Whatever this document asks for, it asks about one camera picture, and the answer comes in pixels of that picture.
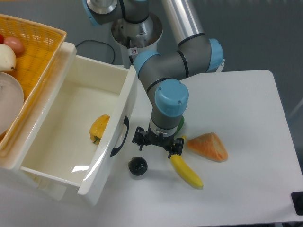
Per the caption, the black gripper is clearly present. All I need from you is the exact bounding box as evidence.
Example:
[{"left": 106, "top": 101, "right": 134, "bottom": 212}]
[{"left": 132, "top": 126, "right": 185, "bottom": 158}]

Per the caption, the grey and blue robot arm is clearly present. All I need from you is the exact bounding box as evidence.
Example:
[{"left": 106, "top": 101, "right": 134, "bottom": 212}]
[{"left": 82, "top": 0, "right": 224, "bottom": 156}]

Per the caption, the white drawer cabinet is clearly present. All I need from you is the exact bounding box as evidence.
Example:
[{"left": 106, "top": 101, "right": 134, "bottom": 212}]
[{"left": 0, "top": 42, "right": 77, "bottom": 200}]

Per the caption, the yellow toy banana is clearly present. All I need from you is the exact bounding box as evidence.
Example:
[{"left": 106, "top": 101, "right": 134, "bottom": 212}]
[{"left": 170, "top": 135, "right": 204, "bottom": 189}]

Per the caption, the green toy bell pepper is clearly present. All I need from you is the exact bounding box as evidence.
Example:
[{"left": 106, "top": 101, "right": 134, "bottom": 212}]
[{"left": 176, "top": 116, "right": 185, "bottom": 134}]

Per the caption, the dark purple toy fruit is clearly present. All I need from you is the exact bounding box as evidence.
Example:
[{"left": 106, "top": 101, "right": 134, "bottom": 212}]
[{"left": 128, "top": 157, "right": 148, "bottom": 176}]

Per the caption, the orange toy bread slice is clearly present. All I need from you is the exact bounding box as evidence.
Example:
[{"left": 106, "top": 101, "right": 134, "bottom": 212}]
[{"left": 187, "top": 132, "right": 228, "bottom": 162}]

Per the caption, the yellow toy bell pepper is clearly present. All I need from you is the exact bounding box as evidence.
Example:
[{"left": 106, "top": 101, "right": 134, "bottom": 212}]
[{"left": 89, "top": 114, "right": 110, "bottom": 145}]

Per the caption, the black device at edge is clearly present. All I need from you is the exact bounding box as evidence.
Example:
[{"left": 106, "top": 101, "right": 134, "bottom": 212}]
[{"left": 291, "top": 192, "right": 303, "bottom": 216}]

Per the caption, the yellow woven basket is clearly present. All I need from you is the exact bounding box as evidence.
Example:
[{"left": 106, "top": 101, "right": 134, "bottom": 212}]
[{"left": 0, "top": 14, "right": 67, "bottom": 157}]

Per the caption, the white plate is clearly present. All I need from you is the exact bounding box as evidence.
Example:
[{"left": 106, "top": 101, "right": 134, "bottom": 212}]
[{"left": 0, "top": 72, "right": 24, "bottom": 134}]

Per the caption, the pink toy fruit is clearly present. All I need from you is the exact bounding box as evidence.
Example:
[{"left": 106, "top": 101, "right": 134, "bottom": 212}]
[{"left": 3, "top": 36, "right": 25, "bottom": 55}]

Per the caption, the white toy pear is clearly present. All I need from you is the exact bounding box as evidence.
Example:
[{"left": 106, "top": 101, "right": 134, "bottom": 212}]
[{"left": 0, "top": 44, "right": 17, "bottom": 72}]

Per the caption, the red toy fruit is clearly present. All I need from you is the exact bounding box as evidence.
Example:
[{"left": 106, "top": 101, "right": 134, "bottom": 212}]
[{"left": 0, "top": 34, "right": 4, "bottom": 44}]

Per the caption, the white table frame bracket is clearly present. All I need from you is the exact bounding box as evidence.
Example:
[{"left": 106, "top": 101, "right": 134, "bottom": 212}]
[{"left": 216, "top": 59, "right": 225, "bottom": 73}]

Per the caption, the black cable on floor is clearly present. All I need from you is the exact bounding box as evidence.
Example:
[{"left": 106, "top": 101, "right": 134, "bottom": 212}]
[{"left": 75, "top": 39, "right": 116, "bottom": 65}]

